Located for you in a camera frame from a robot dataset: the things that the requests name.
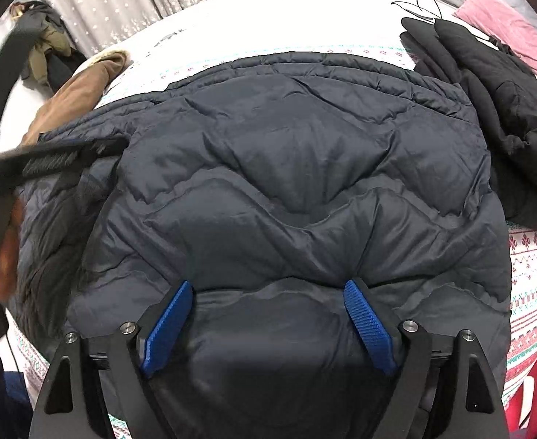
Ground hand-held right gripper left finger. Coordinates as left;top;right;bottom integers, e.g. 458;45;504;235
29;280;195;439

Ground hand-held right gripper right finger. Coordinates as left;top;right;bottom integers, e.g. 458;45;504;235
344;279;509;439

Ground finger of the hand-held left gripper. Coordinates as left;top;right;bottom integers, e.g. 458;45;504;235
0;27;38;156
19;137;129;180

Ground black quilted jacket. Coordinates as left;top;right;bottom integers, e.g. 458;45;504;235
14;52;512;439

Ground hanging dark clothes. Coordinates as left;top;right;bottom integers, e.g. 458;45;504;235
12;0;87;95

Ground black folded clothes pile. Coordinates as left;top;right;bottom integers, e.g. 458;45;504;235
401;16;537;230

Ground person's left hand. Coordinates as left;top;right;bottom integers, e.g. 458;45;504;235
0;200;25;305

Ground brown coat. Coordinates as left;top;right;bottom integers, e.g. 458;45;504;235
21;50;130;148

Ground person's blue trousers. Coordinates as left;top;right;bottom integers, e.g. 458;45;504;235
0;366;34;439

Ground patterned knit-print blanket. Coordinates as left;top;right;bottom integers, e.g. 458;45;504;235
3;39;537;439

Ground pink velvet pillow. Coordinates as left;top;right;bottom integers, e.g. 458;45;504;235
454;0;537;100

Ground black cable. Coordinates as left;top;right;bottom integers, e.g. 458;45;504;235
391;0;447;22

